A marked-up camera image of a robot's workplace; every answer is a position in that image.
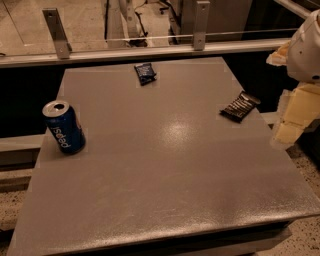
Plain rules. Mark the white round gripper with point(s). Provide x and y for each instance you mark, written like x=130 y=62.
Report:
x=305 y=53

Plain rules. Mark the blue pepsi can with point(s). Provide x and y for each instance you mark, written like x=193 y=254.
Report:
x=60 y=118

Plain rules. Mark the black candy bar wrapper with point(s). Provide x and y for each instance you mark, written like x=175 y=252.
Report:
x=239 y=108

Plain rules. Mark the dark blue snack packet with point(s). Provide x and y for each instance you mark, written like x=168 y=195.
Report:
x=145 y=73

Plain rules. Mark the right metal rail bracket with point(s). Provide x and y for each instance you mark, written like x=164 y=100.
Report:
x=202 y=8

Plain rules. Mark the metal rail bracket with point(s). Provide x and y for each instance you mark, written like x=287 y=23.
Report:
x=57 y=32
x=202 y=8

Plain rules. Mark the left metal rail bracket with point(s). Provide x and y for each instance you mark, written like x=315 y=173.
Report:
x=57 y=32

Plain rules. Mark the long metal rail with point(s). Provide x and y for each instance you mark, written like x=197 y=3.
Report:
x=137 y=54

